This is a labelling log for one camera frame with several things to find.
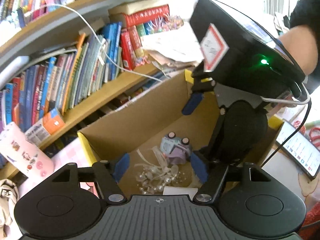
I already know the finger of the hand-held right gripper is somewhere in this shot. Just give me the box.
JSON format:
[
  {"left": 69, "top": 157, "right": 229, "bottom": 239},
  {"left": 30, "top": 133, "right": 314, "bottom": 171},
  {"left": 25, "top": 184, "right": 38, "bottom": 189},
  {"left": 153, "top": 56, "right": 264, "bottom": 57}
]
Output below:
[
  {"left": 181, "top": 69, "right": 217, "bottom": 116},
  {"left": 197, "top": 105, "right": 227, "bottom": 165}
]

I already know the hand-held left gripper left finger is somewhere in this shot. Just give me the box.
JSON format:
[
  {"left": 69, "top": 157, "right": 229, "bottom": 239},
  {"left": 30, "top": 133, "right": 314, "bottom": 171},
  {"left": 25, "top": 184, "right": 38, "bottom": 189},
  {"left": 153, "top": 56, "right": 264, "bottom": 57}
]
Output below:
[{"left": 37, "top": 153, "right": 130, "bottom": 204}]

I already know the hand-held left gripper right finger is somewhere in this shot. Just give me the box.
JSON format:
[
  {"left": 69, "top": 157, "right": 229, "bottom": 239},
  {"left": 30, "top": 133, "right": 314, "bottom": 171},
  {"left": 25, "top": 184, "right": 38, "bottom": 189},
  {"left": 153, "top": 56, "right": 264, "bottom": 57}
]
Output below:
[{"left": 189, "top": 152, "right": 277, "bottom": 204}]

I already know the pearl bow hair accessory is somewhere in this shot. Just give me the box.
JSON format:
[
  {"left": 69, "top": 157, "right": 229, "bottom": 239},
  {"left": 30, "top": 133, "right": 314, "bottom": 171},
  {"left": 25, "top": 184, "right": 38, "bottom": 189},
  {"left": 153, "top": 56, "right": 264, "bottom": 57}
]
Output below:
[{"left": 135, "top": 149, "right": 187, "bottom": 195}]

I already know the grey-blue toy car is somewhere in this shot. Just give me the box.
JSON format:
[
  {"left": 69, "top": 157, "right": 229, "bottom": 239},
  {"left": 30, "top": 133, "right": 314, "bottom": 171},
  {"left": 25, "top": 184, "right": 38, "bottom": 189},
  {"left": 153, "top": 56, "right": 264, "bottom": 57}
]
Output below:
[{"left": 160, "top": 132, "right": 193, "bottom": 165}]

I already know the yellow cardboard box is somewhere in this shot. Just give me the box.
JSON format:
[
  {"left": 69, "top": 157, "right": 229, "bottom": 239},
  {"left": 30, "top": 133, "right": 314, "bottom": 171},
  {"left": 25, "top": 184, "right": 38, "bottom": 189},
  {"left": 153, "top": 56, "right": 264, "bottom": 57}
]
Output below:
[{"left": 77, "top": 69, "right": 285, "bottom": 196}]

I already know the pink checked printed desk mat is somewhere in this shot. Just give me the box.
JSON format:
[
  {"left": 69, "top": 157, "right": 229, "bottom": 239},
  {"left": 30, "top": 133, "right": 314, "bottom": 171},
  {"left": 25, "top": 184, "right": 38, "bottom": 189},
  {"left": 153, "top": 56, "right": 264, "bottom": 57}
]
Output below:
[{"left": 15, "top": 115, "right": 320, "bottom": 233}]

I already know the pile of papers and booklets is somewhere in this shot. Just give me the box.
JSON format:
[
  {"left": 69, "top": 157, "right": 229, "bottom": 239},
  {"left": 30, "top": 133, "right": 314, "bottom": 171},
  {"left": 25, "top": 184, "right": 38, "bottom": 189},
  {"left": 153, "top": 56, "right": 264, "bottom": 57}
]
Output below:
[{"left": 140, "top": 21, "right": 208, "bottom": 68}]

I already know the wooden desk bookshelf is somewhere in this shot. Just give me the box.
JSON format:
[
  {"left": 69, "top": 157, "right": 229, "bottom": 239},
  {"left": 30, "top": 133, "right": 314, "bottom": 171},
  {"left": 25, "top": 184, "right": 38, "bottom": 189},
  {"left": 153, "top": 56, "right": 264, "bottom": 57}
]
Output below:
[{"left": 0, "top": 0, "right": 190, "bottom": 180}]

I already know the orange and white toothpaste box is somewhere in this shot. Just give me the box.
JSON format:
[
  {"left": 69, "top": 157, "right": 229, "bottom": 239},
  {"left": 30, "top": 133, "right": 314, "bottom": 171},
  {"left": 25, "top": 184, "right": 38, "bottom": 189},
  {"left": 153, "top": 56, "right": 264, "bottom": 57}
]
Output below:
[{"left": 25, "top": 108, "right": 66, "bottom": 147}]

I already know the black smartphone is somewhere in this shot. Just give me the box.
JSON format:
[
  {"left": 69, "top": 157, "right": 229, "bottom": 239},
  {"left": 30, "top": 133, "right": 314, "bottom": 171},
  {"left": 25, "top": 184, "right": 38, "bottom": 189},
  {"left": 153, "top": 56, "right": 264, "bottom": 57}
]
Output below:
[{"left": 275, "top": 121, "right": 320, "bottom": 180}]

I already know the red thick dictionary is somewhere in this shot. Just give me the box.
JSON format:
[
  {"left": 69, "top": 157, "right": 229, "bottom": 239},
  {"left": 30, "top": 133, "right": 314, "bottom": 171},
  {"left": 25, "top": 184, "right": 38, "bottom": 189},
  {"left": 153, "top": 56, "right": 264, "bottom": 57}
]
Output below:
[{"left": 124, "top": 4, "right": 170, "bottom": 28}]

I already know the pink stickered cylinder container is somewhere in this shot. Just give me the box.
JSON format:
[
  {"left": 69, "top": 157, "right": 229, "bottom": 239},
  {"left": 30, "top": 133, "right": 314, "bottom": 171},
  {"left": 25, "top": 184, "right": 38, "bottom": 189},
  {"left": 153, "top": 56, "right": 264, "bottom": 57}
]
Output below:
[{"left": 0, "top": 122, "right": 54, "bottom": 178}]

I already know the cream canvas tote bag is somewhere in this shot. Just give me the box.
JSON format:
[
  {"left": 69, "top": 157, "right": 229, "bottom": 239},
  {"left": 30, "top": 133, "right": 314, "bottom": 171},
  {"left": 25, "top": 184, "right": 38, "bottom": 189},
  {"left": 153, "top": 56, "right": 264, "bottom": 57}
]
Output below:
[{"left": 0, "top": 179, "right": 20, "bottom": 234}]

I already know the white desk lamp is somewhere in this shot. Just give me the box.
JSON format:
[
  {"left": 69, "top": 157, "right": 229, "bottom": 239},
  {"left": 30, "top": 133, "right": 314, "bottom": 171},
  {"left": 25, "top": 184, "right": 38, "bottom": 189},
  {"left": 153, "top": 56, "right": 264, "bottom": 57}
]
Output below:
[{"left": 0, "top": 55, "right": 31, "bottom": 86}]

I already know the thin white cable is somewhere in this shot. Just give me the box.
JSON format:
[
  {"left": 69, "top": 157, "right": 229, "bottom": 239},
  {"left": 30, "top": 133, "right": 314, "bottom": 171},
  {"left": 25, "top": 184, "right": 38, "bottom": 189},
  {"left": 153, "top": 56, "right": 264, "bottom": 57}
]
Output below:
[{"left": 54, "top": 4, "right": 163, "bottom": 82}]

